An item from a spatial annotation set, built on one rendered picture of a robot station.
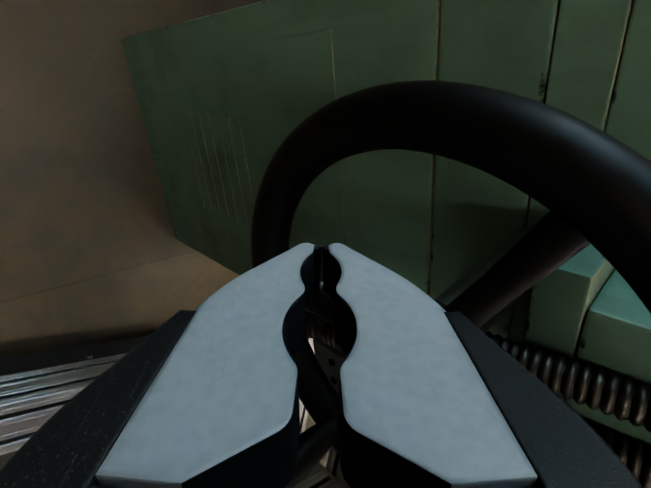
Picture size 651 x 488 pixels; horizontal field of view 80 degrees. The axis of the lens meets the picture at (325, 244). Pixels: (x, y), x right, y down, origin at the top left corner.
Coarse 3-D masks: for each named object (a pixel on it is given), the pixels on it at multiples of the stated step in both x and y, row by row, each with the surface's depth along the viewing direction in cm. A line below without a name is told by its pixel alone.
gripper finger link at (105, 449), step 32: (128, 352) 8; (160, 352) 8; (96, 384) 7; (128, 384) 7; (64, 416) 6; (96, 416) 6; (128, 416) 6; (32, 448) 6; (64, 448) 6; (96, 448) 6; (0, 480) 5; (32, 480) 5; (64, 480) 5; (96, 480) 6
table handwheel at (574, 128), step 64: (320, 128) 19; (384, 128) 16; (448, 128) 14; (512, 128) 13; (576, 128) 12; (576, 192) 12; (640, 192) 11; (256, 256) 28; (512, 256) 15; (640, 256) 11; (320, 384) 31
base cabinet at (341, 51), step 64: (320, 0) 39; (384, 0) 34; (128, 64) 79; (192, 64) 61; (256, 64) 50; (320, 64) 42; (384, 64) 37; (192, 128) 68; (256, 128) 55; (192, 192) 78; (256, 192) 61; (320, 192) 50; (384, 192) 42; (384, 256) 46
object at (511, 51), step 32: (448, 0) 31; (480, 0) 29; (512, 0) 27; (544, 0) 26; (448, 32) 31; (480, 32) 30; (512, 32) 28; (544, 32) 27; (448, 64) 32; (480, 64) 30; (512, 64) 29; (544, 64) 28; (544, 96) 28; (448, 160) 35; (448, 192) 37; (480, 192) 34; (512, 192) 32; (448, 224) 38; (480, 224) 35; (512, 224) 33; (448, 256) 39; (480, 256) 37
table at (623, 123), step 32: (640, 0) 23; (640, 32) 23; (640, 64) 24; (640, 96) 24; (608, 128) 26; (640, 128) 25; (576, 256) 23; (544, 288) 23; (576, 288) 22; (544, 320) 24; (576, 320) 23
